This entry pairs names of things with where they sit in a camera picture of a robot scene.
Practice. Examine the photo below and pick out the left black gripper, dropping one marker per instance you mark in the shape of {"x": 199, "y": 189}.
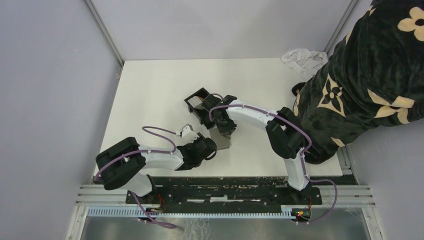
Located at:
{"x": 189, "y": 145}

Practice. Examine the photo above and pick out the black floral plush blanket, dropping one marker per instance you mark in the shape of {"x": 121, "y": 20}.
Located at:
{"x": 375, "y": 77}

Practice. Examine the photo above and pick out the grey slotted cable duct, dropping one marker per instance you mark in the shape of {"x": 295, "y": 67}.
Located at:
{"x": 135, "y": 212}

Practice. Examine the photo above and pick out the white crumpled cloth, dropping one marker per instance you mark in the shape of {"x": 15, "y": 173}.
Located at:
{"x": 305, "y": 62}

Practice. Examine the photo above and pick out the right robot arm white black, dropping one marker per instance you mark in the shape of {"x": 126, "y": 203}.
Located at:
{"x": 285, "y": 134}

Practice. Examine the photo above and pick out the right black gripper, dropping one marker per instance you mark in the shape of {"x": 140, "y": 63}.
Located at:
{"x": 231, "y": 128}

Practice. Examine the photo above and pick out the black plastic card box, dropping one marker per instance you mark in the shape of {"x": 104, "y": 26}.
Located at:
{"x": 210, "y": 100}

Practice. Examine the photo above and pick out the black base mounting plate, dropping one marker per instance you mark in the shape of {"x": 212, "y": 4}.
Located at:
{"x": 225, "y": 207}

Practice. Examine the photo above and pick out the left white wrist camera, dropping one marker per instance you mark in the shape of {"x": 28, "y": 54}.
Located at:
{"x": 188, "y": 134}

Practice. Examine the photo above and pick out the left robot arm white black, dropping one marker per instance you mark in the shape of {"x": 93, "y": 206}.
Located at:
{"x": 119, "y": 165}

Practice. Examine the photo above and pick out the grey leather card holder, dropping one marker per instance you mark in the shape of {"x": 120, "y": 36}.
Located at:
{"x": 222, "y": 142}

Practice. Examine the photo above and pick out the aluminium frame rail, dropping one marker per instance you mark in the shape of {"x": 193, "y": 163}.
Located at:
{"x": 266, "y": 191}

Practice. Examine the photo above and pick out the stack of credit cards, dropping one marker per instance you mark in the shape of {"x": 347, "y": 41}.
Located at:
{"x": 196, "y": 102}

